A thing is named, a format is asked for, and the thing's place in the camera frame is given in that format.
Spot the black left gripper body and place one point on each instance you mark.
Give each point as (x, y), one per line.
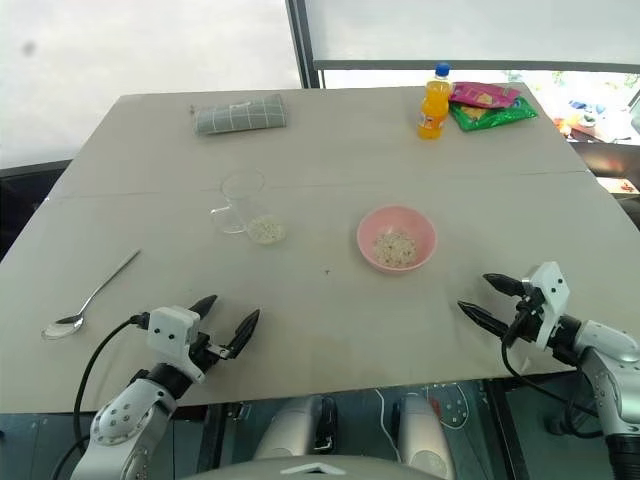
(210, 350)

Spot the silver robot left leg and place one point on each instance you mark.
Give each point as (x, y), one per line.
(292, 430)

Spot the clear glass cup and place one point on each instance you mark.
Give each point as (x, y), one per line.
(247, 210)

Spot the orange soda bottle blue cap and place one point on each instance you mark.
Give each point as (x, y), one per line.
(434, 107)

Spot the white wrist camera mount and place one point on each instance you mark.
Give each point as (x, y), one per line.
(170, 334)
(549, 300)

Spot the green snack bag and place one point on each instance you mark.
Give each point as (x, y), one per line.
(492, 116)

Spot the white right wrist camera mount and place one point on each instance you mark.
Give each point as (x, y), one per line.
(549, 300)

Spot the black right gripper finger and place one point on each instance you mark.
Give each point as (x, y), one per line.
(502, 284)
(481, 319)

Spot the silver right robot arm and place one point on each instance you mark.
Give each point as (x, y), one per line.
(607, 360)

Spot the silver robot right leg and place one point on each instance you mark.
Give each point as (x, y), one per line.
(422, 432)

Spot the pink snack bag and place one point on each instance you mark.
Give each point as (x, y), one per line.
(482, 95)

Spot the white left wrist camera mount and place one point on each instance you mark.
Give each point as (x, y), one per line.
(170, 334)

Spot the pink bowl with cereal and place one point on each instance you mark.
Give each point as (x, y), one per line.
(396, 239)

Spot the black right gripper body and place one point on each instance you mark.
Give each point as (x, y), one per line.
(526, 315)

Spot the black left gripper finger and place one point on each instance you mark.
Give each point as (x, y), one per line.
(206, 304)
(246, 330)

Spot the metal spoon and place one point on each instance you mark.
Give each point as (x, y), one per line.
(87, 302)

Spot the grey robot torso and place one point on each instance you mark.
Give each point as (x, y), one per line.
(312, 467)

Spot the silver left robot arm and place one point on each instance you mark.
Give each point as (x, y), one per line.
(132, 411)

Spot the grey window frame post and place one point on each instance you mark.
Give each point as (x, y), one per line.
(305, 42)

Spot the folded grey checked cloth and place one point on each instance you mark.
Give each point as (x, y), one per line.
(241, 115)

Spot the silver robot leg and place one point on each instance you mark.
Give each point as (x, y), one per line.
(422, 432)
(292, 430)

